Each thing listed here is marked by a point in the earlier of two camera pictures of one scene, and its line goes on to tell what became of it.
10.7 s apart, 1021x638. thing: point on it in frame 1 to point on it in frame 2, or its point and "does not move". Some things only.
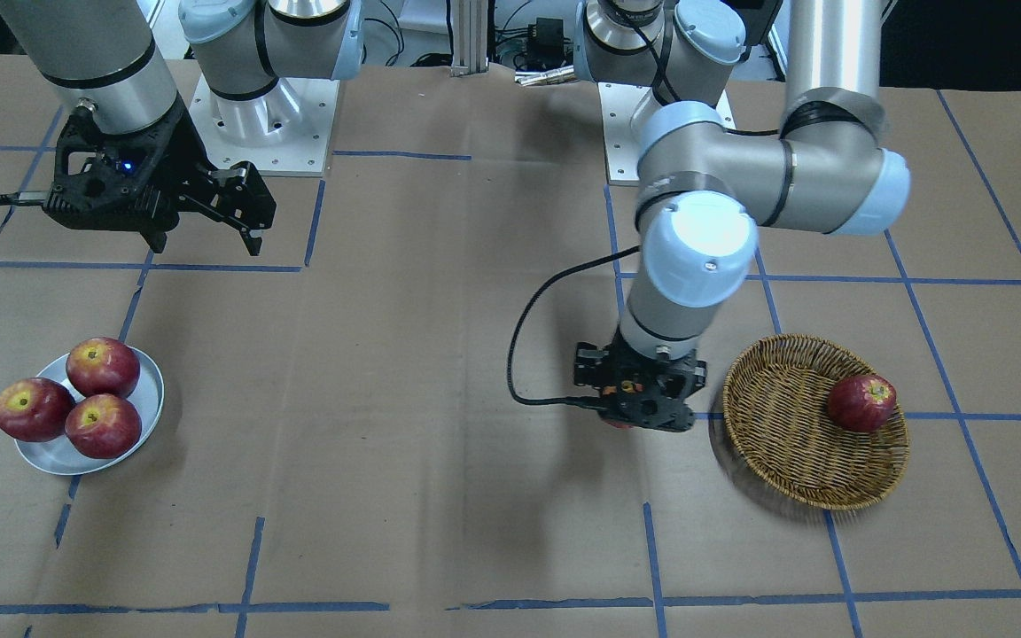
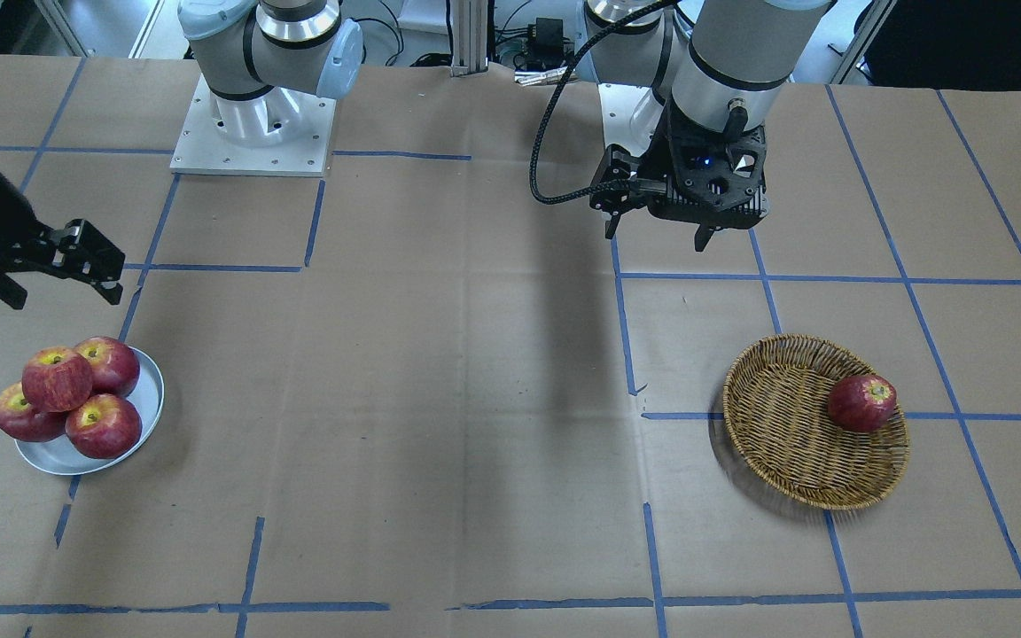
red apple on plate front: (104, 426) does not move
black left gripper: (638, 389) to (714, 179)
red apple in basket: (861, 403) does not move
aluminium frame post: (469, 37) does not move
